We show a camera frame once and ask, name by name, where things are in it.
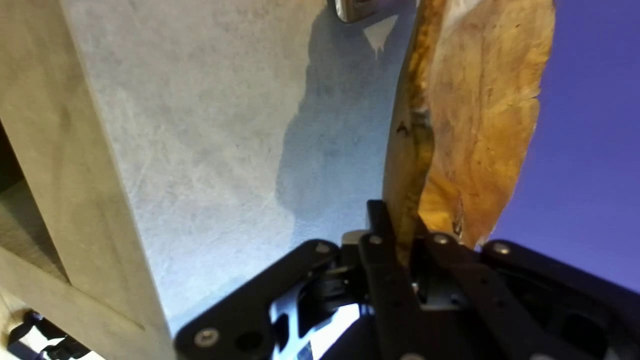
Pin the wooden tray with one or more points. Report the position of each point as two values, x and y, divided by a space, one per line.
480 110

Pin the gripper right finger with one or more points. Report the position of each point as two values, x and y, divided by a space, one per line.
540 280

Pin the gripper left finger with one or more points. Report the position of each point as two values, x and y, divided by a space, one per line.
385 280

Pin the silver metal object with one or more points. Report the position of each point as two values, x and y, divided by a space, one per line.
357 9

